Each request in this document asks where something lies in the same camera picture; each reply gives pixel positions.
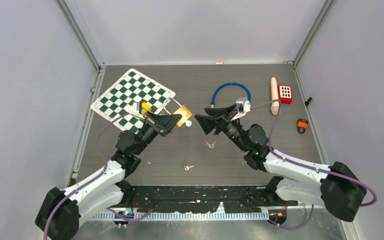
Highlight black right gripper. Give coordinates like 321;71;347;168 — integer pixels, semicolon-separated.
194;104;250;153

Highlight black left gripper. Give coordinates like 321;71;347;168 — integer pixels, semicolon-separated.
133;111;182;156

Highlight brass padlock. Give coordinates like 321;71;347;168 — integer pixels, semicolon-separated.
162;97;193;128

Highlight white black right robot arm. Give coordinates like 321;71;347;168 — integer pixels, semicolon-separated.
194;104;368;222

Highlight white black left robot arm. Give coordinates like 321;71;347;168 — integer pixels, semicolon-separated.
34;112;182;240

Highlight yellow block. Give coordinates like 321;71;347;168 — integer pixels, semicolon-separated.
141;102;152;112

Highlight silver keys with white tag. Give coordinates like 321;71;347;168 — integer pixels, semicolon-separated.
181;160;195;171

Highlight green white chessboard mat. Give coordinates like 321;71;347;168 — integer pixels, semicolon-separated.
90;68;176;122

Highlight beige wooden rolling pin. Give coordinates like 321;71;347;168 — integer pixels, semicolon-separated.
270;77;281;116

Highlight red block with holes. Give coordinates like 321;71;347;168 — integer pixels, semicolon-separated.
277;84;293;105

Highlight black front base panel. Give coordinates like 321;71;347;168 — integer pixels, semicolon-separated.
112;185;298;214

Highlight small orange padlock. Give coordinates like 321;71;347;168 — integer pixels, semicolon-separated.
297;118;309;134

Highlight blue cable lock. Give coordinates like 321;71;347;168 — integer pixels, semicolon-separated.
209;82;252;108

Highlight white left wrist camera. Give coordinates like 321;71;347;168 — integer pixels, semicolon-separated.
129;101;145;120

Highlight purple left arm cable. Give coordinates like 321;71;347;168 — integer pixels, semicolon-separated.
42;113;155;240

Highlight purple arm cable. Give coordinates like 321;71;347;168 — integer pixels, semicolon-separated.
249;99;378;230
42;113;155;240

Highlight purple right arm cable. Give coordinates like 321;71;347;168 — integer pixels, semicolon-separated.
249;99;378;230

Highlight black knob on rail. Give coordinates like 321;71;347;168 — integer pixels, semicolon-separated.
304;97;313;107

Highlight aluminium frame rail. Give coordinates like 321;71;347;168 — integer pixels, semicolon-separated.
49;185;354;222

